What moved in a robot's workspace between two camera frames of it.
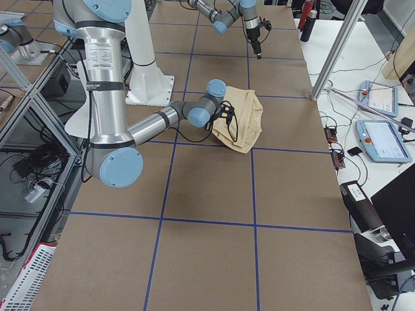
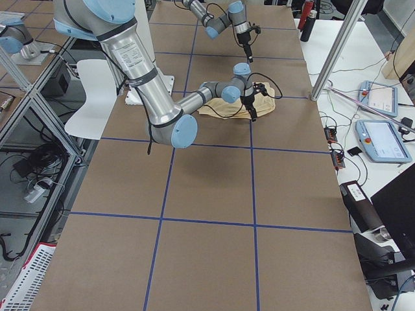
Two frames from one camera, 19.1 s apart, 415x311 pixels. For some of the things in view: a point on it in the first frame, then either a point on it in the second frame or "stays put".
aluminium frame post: x=353 y=11 stays put
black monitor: x=395 y=202 stays put
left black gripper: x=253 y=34 -> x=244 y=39
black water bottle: x=307 y=29 stays put
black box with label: x=363 y=214 stays put
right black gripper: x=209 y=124 -> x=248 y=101
